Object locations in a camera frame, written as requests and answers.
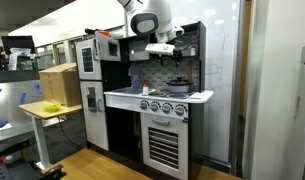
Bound white whiteboard panel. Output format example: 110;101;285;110
124;0;242;165

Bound wooden side table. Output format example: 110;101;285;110
18;100;83;172

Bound toy kitchen playset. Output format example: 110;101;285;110
74;21;215;180

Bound white toy microwave door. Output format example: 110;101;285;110
94;30;122;63

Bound large brown cardboard box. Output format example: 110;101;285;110
38;62;83;108

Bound black computer monitor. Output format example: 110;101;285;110
0;35;37;55

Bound black floor cable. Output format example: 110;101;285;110
57;115;84;150

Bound grey toy sink basin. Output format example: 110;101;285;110
108;86;145;95

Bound grey toy faucet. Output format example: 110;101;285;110
127;65;144;90

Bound toy refrigerator with chalkboard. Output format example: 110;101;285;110
74;37;103;82

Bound black pot lid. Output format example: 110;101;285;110
167;76;194;87

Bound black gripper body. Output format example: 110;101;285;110
155;49;185;63

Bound white toy oven door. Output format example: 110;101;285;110
140;112;189;180

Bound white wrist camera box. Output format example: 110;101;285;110
144;42;176;57

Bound grey stove knob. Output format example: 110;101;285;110
149;101;161;113
174;104;189;117
160;102;174;115
138;99;150;111

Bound clear plastic container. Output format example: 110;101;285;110
8;47;33;72

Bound fridge door with dispenser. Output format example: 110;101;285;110
79;80;110;152

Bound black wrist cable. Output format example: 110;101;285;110
173;30;200;56

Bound white and red shaker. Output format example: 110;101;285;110
142;79;150;96

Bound grey pot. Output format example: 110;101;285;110
165;81;194;94

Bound yellow green sponge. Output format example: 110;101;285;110
42;102;63;114

